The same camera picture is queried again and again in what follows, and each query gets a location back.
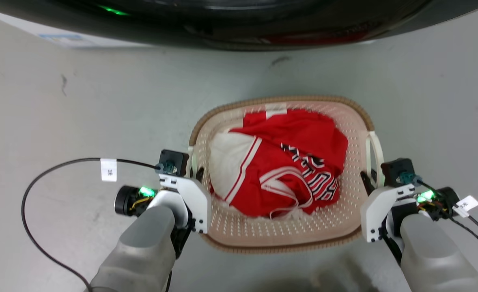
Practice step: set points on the beige perforated plastic laundry basket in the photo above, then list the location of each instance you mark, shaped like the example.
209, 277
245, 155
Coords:
243, 231

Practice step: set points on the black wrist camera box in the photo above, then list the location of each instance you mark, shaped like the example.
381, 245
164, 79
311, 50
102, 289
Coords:
175, 159
395, 169

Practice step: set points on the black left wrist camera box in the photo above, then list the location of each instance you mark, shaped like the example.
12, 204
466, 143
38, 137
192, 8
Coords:
175, 159

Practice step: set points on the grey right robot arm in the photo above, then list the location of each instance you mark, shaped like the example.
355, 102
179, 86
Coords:
433, 255

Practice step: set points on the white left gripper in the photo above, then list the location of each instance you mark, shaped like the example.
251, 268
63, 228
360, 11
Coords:
196, 198

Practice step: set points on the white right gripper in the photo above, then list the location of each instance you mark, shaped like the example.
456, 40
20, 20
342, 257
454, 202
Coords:
375, 215

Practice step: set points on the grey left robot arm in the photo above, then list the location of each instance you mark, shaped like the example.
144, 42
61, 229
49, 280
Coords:
145, 247

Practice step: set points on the white label inside basket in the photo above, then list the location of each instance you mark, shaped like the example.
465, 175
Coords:
276, 109

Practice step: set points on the white garment with red stripe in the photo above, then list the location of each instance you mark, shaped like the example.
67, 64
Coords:
227, 162

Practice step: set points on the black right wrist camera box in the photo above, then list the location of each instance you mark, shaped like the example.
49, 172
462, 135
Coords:
395, 169

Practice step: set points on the red basketball jersey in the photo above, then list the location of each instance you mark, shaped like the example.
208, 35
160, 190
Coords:
300, 138

